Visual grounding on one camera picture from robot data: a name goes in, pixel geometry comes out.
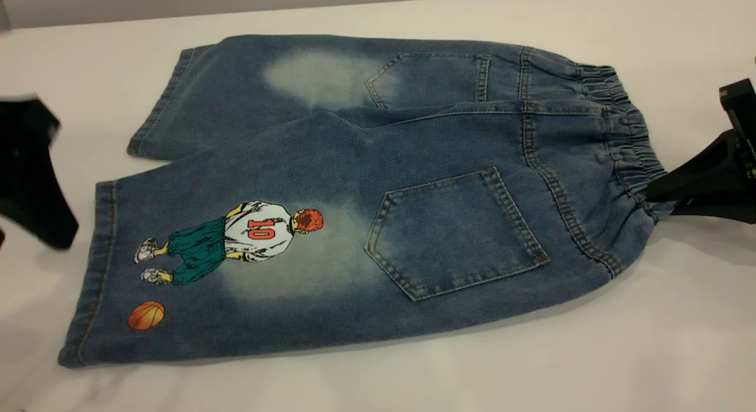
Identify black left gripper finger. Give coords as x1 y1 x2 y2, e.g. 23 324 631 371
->
0 96 79 250

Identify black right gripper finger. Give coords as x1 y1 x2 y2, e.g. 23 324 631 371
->
670 195 756 224
647 132 756 202

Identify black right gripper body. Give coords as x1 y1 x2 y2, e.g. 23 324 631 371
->
719 79 756 179

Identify blue denim shorts with print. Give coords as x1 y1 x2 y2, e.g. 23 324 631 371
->
58 34 677 368

